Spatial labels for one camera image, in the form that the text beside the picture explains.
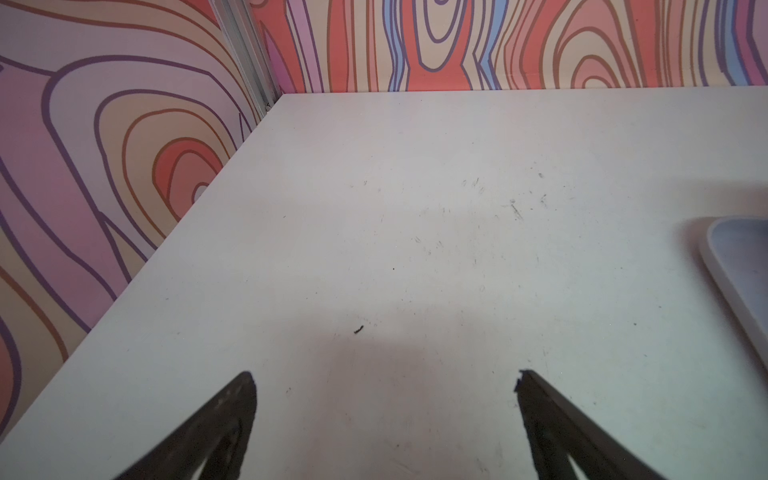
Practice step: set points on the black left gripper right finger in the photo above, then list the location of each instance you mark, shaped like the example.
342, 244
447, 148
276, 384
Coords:
562, 437

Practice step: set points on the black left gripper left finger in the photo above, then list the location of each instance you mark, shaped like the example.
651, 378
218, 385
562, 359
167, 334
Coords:
211, 443

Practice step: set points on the lavender plastic tray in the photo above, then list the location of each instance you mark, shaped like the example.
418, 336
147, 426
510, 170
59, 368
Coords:
734, 251

